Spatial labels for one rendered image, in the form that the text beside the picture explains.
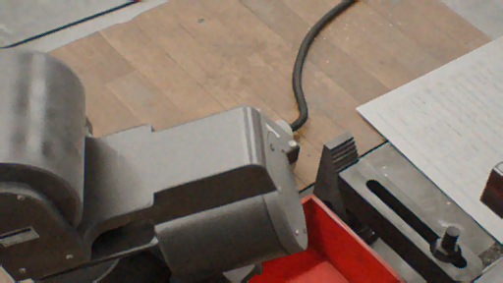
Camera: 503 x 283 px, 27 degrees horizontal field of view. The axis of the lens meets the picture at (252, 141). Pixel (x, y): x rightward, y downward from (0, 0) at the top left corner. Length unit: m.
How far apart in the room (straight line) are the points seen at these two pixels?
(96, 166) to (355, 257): 0.48
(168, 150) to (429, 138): 0.65
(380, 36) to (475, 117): 0.15
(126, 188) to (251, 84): 0.66
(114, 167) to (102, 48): 0.67
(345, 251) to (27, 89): 0.53
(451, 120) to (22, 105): 0.74
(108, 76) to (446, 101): 0.35
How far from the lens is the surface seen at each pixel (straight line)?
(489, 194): 0.75
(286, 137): 1.02
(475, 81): 1.17
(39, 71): 0.45
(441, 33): 1.22
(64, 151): 0.43
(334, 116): 1.09
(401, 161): 1.06
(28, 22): 2.57
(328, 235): 0.94
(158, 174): 0.46
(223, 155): 0.45
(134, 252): 0.47
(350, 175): 0.93
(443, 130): 1.11
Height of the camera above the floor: 1.65
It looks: 46 degrees down
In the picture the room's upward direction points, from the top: 9 degrees clockwise
